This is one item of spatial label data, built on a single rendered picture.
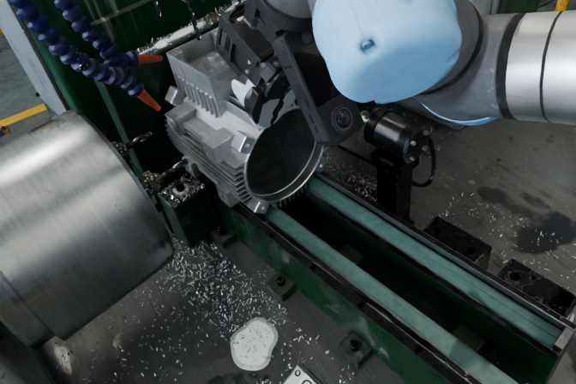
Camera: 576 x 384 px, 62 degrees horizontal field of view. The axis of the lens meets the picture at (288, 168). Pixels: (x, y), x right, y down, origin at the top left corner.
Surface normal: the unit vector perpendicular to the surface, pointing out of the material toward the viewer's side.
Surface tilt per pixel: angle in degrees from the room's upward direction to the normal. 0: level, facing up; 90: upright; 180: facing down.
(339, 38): 60
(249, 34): 30
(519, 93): 89
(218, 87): 90
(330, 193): 0
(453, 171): 0
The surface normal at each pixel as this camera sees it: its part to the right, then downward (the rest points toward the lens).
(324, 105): 0.49, 0.04
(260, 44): 0.22, -0.42
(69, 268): 0.61, 0.20
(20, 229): 0.37, -0.24
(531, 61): -0.68, 0.18
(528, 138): -0.13, -0.73
